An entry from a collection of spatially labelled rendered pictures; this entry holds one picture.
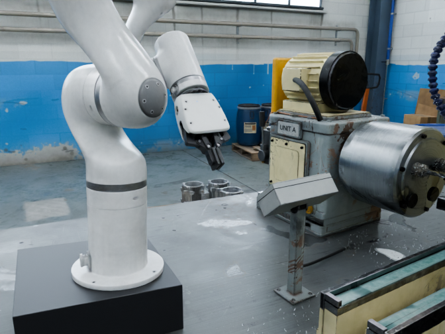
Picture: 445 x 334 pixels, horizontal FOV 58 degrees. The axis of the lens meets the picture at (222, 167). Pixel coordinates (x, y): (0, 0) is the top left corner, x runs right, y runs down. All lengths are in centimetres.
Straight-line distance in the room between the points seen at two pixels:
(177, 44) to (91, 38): 26
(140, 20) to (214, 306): 63
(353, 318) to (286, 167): 66
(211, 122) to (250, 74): 602
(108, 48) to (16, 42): 529
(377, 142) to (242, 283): 52
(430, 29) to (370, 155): 671
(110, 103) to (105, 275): 34
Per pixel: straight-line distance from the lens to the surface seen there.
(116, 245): 82
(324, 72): 129
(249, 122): 600
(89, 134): 82
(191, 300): 97
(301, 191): 86
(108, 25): 74
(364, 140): 118
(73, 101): 82
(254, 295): 99
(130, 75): 72
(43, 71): 600
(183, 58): 91
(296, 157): 130
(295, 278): 96
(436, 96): 115
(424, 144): 117
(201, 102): 87
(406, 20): 813
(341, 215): 133
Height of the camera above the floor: 132
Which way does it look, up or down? 14 degrees down
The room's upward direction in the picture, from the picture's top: straight up
